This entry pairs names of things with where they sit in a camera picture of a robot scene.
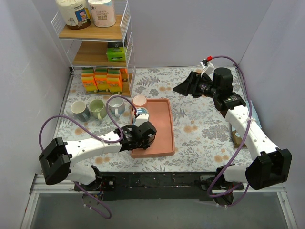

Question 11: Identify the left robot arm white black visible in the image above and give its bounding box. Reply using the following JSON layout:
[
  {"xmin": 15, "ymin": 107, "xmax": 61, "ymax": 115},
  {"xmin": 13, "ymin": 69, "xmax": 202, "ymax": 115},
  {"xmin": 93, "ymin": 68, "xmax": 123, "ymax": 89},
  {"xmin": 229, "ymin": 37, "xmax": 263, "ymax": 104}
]
[{"xmin": 39, "ymin": 121, "xmax": 157, "ymax": 191}]

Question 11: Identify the white toilet paper pack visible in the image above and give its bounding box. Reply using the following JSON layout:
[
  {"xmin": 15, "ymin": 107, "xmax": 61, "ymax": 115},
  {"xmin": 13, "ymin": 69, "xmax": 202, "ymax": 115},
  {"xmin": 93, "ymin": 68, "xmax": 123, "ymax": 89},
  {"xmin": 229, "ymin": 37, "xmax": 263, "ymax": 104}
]
[{"xmin": 88, "ymin": 0, "xmax": 116, "ymax": 28}]

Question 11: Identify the green mug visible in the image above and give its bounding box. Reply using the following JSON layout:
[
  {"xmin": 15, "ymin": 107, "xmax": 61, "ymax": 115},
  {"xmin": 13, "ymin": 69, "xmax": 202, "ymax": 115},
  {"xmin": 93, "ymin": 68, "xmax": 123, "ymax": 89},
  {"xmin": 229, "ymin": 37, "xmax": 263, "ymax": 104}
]
[{"xmin": 89, "ymin": 99, "xmax": 107, "ymax": 121}]

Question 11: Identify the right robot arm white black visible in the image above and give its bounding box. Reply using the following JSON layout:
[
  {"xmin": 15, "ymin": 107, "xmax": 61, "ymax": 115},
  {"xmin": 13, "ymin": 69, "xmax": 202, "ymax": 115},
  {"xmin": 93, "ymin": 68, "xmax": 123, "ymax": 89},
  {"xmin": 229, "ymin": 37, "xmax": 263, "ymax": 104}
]
[{"xmin": 173, "ymin": 67, "xmax": 292, "ymax": 190}]

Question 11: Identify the floral table mat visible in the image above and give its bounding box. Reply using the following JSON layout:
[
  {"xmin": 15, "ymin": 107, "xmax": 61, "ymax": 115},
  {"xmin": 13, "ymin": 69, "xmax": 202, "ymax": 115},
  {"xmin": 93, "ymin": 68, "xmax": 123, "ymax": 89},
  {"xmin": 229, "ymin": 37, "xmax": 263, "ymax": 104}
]
[{"xmin": 56, "ymin": 67, "xmax": 236, "ymax": 172}]

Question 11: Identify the dark teal mug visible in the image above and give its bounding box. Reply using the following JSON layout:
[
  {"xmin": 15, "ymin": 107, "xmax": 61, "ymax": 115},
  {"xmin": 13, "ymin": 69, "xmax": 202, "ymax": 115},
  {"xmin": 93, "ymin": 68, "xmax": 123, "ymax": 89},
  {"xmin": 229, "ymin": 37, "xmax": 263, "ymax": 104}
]
[{"xmin": 71, "ymin": 101, "xmax": 91, "ymax": 122}]

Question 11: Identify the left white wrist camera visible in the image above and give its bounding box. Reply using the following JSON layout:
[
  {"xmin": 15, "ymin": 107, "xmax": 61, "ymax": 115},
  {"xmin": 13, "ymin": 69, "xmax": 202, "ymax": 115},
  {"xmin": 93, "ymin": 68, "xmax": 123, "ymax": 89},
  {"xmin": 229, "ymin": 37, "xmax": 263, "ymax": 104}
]
[{"xmin": 133, "ymin": 108, "xmax": 150, "ymax": 126}]

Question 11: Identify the light blue white mug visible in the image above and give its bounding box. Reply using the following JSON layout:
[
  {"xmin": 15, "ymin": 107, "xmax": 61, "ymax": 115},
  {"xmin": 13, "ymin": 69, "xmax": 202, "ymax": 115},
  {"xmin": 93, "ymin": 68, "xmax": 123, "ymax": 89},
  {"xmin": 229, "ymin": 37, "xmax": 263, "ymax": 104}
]
[{"xmin": 108, "ymin": 95, "xmax": 125, "ymax": 117}]

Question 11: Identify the pink plastic tray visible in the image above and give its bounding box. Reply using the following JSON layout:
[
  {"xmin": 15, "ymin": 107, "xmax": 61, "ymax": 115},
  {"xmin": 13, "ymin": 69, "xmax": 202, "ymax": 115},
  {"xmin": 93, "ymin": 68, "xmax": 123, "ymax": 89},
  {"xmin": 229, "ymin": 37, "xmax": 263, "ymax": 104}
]
[{"xmin": 130, "ymin": 98, "xmax": 175, "ymax": 158}]

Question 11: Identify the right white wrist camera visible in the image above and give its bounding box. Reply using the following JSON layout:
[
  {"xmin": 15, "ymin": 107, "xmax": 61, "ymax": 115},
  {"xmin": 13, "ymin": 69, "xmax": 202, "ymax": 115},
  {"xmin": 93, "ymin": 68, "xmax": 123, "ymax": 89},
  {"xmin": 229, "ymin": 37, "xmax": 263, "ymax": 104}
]
[{"xmin": 200, "ymin": 56, "xmax": 215, "ymax": 75}]

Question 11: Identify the white wire wooden shelf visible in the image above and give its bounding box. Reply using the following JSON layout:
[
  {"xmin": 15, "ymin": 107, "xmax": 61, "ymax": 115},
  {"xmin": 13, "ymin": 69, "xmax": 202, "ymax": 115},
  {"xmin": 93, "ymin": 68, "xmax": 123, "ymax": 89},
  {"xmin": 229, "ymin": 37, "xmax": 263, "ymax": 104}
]
[{"xmin": 51, "ymin": 0, "xmax": 135, "ymax": 96}]

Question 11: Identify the green tissue box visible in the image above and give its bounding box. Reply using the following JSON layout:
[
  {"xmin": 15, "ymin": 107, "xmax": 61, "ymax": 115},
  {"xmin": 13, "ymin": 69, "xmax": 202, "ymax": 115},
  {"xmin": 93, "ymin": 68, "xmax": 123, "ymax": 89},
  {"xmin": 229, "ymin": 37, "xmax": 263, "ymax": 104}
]
[{"xmin": 106, "ymin": 42, "xmax": 126, "ymax": 62}]

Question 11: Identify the blue butterfly mug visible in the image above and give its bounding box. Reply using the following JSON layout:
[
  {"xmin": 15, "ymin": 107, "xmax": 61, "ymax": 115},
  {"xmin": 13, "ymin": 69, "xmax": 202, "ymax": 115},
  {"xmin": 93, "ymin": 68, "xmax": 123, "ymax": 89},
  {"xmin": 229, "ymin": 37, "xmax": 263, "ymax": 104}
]
[{"xmin": 132, "ymin": 106, "xmax": 150, "ymax": 127}]

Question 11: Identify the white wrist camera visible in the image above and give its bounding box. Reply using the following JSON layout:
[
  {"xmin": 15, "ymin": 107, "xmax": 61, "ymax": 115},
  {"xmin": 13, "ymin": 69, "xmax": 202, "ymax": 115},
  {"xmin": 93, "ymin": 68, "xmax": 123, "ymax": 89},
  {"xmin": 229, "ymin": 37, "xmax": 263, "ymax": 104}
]
[
  {"xmin": 200, "ymin": 56, "xmax": 215, "ymax": 75},
  {"xmin": 133, "ymin": 108, "xmax": 150, "ymax": 126}
]

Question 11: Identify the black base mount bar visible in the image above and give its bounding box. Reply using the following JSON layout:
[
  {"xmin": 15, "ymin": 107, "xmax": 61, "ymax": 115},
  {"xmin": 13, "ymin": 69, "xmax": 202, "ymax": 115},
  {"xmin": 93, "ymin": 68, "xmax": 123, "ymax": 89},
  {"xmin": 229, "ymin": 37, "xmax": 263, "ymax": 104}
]
[{"xmin": 73, "ymin": 171, "xmax": 244, "ymax": 202}]

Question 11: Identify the brown toilet paper pack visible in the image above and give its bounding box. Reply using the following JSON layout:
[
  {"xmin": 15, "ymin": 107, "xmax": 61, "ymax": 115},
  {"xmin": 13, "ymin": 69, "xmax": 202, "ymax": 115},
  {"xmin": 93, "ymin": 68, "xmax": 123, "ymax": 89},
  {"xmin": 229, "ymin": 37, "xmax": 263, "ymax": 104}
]
[{"xmin": 55, "ymin": 0, "xmax": 92, "ymax": 30}]

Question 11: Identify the blue chips bag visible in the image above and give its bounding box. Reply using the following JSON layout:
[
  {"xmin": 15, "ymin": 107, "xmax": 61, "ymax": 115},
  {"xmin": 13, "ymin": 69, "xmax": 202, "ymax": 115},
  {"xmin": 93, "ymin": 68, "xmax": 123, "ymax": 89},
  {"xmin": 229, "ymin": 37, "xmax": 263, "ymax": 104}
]
[{"xmin": 230, "ymin": 100, "xmax": 263, "ymax": 150}]

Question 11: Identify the aluminium frame rail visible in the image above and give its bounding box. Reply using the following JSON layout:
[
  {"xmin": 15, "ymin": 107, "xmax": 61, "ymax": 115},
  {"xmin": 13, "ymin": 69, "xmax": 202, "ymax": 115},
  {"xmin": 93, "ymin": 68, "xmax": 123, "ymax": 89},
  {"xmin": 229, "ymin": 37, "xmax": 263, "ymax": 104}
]
[{"xmin": 30, "ymin": 173, "xmax": 288, "ymax": 194}]

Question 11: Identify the pink mug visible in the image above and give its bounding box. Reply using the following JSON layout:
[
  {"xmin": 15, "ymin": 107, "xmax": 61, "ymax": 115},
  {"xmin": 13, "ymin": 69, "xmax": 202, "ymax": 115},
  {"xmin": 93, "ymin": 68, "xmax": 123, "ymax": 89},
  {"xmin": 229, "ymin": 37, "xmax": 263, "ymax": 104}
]
[{"xmin": 132, "ymin": 95, "xmax": 148, "ymax": 112}]

